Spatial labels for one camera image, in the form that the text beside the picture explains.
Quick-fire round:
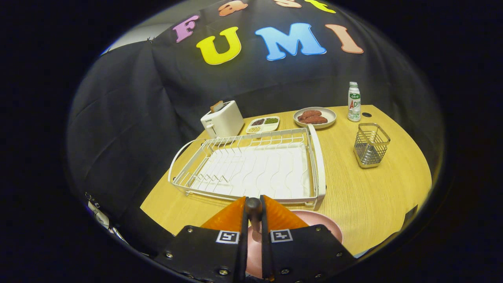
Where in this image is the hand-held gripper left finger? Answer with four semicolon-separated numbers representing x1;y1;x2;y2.
153;197;249;281

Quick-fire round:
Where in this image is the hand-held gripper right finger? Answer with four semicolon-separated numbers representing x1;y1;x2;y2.
260;195;358;281

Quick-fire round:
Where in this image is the pink plate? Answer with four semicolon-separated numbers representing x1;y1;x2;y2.
246;210;343;279

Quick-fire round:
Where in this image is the wooden handled spoon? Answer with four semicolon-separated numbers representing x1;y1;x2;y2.
244;197;263;242

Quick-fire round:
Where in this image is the white wire dish rack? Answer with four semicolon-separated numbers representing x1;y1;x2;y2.
168;124;327;211

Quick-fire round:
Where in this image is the metal wire basket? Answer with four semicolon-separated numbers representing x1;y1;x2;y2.
353;123;391;169

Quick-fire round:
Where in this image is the beige plate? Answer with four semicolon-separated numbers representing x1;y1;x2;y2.
293;107;337;129

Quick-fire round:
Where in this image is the dark bag with white label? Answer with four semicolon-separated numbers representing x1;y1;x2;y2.
84;192;111;229

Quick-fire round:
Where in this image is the white divided tray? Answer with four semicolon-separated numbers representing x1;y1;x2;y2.
246;116;280;134

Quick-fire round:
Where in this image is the white toaster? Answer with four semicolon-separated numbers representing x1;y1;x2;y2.
200;100;245;139

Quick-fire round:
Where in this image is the black backdrop cloth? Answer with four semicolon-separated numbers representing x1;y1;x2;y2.
65;0;444;256

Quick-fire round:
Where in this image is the white drink bottle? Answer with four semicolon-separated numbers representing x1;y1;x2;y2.
347;82;361;122

